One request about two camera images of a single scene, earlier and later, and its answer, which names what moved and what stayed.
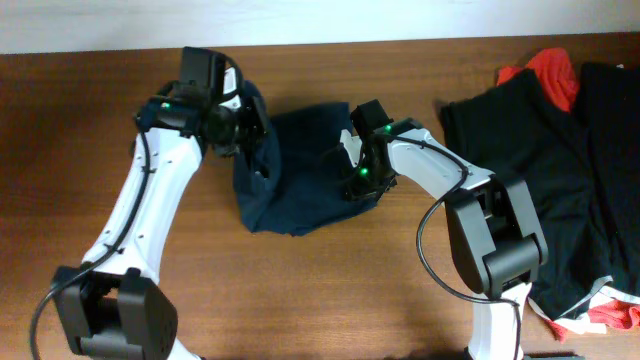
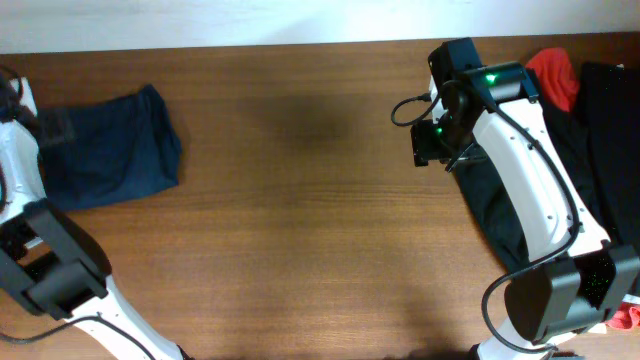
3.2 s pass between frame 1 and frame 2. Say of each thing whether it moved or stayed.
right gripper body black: moved
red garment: stayed
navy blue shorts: moved
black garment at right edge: stayed
